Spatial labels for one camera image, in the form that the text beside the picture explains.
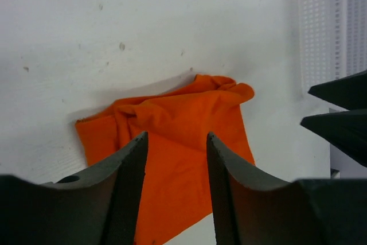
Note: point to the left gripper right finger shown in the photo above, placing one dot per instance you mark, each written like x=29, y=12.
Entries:
x=251, y=206

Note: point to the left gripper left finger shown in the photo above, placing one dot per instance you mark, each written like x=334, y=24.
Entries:
x=97, y=205

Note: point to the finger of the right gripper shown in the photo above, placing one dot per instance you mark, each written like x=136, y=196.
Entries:
x=348, y=92
x=344, y=130

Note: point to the orange t shirt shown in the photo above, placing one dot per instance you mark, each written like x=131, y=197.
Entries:
x=176, y=191

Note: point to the white plastic basket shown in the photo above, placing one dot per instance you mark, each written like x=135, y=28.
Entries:
x=332, y=39

